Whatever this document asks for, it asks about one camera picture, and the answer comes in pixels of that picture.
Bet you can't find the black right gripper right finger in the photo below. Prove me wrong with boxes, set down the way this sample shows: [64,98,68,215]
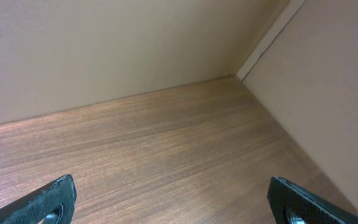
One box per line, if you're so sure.
[267,176,358,224]

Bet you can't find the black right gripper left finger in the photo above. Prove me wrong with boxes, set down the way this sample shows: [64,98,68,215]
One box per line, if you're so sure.
[0,174,77,224]

